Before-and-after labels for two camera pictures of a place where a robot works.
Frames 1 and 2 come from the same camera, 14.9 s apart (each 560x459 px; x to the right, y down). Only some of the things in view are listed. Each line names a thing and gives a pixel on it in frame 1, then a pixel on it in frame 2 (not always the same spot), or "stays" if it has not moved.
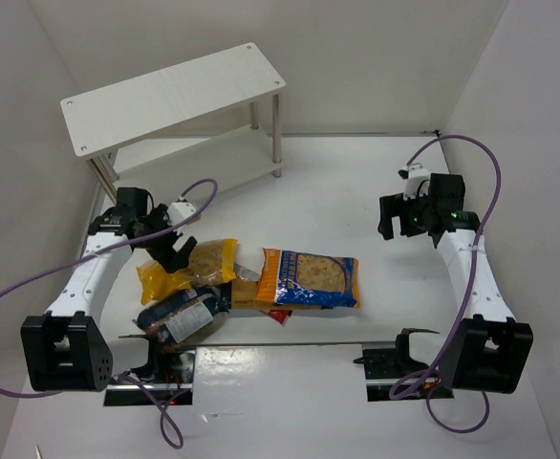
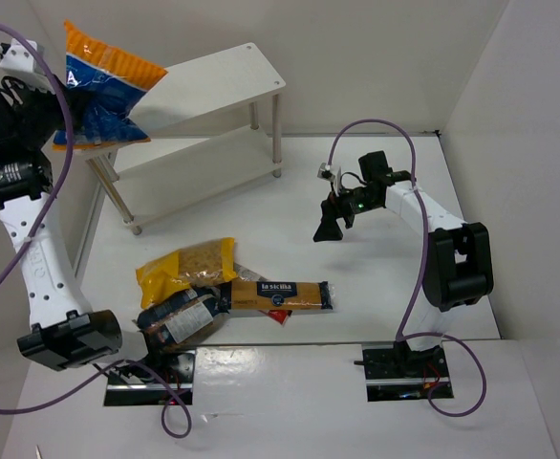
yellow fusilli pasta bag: (208, 261) stays
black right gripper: (395, 210) -> (336, 207)
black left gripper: (163, 243) -> (63, 111)
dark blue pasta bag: (186, 318) stays
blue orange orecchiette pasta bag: (294, 277) -> (110, 86)
